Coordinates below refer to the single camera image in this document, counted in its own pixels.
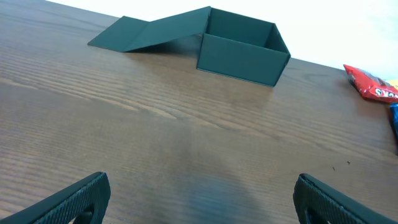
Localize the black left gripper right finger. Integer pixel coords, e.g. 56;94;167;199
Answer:
293;173;397;224

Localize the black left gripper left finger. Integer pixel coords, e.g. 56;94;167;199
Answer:
1;172;111;224

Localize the red Hacks candy bag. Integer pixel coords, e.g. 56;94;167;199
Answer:
343;64;397;103

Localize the dark green gift box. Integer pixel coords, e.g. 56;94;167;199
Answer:
89;6;291;86

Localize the blue Oreo cookie pack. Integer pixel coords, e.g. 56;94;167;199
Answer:
390;103;398;137

